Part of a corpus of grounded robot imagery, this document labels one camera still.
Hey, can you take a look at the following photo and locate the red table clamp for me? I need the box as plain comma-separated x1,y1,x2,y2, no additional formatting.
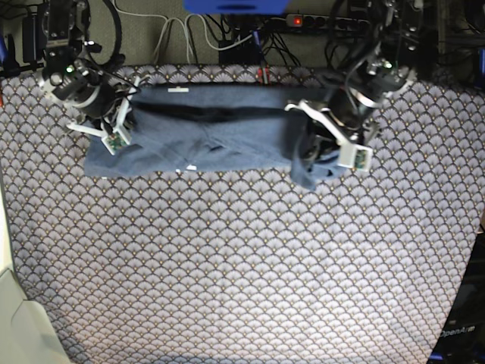
256,67,271,85

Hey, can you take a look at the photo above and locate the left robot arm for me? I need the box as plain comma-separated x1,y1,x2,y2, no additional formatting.
297,1,427,171

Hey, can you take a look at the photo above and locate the blue T-shirt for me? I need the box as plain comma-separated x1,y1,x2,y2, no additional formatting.
84,83,345,190

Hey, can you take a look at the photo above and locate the fan-patterned table cloth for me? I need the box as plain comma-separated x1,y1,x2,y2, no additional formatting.
1,76,484,363

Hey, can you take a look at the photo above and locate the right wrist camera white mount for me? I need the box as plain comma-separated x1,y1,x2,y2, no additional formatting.
67,87,135,155

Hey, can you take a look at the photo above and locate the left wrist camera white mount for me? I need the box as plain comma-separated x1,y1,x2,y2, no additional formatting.
284,99,374,172

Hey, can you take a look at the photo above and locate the white cable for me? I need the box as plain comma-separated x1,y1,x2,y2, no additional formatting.
185,14,254,61

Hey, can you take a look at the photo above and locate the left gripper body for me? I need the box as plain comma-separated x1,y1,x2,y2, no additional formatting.
321,60,413,140

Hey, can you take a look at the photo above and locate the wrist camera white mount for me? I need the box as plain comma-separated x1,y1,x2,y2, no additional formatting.
67,87,135,155
284,99,374,172

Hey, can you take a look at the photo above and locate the black power strip red switch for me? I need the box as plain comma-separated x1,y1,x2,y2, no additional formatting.
285,14,370,32

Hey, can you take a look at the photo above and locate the blue box overhead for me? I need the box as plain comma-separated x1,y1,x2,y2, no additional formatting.
183,0,289,14

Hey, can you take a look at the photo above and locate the black box under table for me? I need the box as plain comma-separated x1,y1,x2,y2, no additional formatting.
218,39,260,65

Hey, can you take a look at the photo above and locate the black power adapter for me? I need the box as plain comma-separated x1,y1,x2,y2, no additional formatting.
22,14,42,63

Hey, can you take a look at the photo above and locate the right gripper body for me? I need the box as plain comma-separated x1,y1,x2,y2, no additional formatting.
41,64,126,119

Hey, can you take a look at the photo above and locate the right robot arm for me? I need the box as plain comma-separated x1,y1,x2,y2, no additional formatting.
39,1,125,120

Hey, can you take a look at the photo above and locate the cream plastic furniture corner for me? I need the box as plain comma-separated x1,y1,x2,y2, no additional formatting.
0,189,73,364

